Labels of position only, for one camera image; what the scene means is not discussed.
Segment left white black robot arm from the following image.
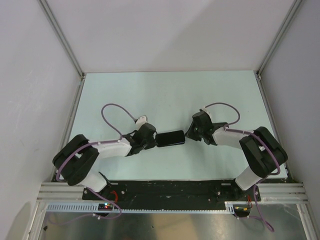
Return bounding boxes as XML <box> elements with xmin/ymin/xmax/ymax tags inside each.
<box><xmin>52</xmin><ymin>122</ymin><xmax>156</xmax><ymax>200</ymax></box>

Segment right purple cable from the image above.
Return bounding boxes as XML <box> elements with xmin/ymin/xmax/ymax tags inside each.
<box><xmin>204</xmin><ymin>102</ymin><xmax>281</xmax><ymax>229</ymax></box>

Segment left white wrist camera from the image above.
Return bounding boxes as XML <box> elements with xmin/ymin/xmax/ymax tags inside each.
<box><xmin>135</xmin><ymin>115</ymin><xmax>148</xmax><ymax>126</ymax></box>

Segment aluminium frame post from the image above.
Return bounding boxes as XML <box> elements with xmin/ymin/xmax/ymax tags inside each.
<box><xmin>37</xmin><ymin>0</ymin><xmax>85</xmax><ymax>80</ymax></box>
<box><xmin>256</xmin><ymin>0</ymin><xmax>305</xmax><ymax>80</ymax></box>

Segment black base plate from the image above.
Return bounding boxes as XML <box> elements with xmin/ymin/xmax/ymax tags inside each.
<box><xmin>82</xmin><ymin>180</ymin><xmax>261</xmax><ymax>210</ymax></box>

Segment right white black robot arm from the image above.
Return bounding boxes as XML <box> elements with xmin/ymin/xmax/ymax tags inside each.
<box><xmin>185</xmin><ymin>109</ymin><xmax>288</xmax><ymax>201</ymax></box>

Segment right aluminium frame post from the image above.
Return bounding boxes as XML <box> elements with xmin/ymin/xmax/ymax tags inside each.
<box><xmin>256</xmin><ymin>0</ymin><xmax>305</xmax><ymax>80</ymax></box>

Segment black smartphone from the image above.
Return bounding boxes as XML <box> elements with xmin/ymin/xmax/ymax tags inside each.
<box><xmin>155</xmin><ymin>130</ymin><xmax>186</xmax><ymax>148</ymax></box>

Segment slotted cable duct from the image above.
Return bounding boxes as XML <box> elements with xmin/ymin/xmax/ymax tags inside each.
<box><xmin>46</xmin><ymin>202</ymin><xmax>249</xmax><ymax>214</ymax></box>

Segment left aluminium frame post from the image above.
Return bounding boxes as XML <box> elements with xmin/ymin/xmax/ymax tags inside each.
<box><xmin>37</xmin><ymin>0</ymin><xmax>85</xmax><ymax>80</ymax></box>

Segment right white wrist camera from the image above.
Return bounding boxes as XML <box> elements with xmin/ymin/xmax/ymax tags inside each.
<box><xmin>200</xmin><ymin>106</ymin><xmax>212</xmax><ymax>118</ymax></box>

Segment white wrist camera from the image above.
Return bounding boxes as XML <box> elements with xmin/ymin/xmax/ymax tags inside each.
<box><xmin>135</xmin><ymin>115</ymin><xmax>148</xmax><ymax>126</ymax></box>
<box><xmin>200</xmin><ymin>106</ymin><xmax>212</xmax><ymax>118</ymax></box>

